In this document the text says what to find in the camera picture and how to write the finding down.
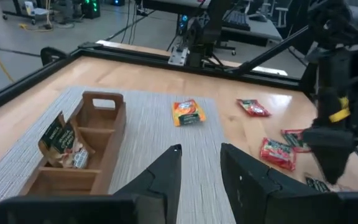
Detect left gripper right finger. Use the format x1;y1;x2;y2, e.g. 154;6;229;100
221;143;338;224

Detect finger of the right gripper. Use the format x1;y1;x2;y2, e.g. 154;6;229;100
303;127;357;185

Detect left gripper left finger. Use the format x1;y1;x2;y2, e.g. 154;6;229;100
113;144;182;224

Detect wooden three-compartment box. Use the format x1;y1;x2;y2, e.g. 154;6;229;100
19;90;127;197

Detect orange tea bag packet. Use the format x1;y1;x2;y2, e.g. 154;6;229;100
171;98;207;128

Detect red tea bag packet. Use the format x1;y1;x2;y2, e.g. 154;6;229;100
259;137;297;172
236;98;272;118
280;128;312;154

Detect grey woven placemat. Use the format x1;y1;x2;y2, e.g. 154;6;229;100
0;86;237;224

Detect grey desk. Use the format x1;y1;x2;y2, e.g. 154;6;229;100
141;0;284;47

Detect black keyboard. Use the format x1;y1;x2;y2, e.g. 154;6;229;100
224;9;251;32

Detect black computer green lights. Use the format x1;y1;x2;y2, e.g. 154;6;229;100
81;0;102;19

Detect yellow cable tag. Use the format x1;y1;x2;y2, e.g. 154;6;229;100
328;96;351;123

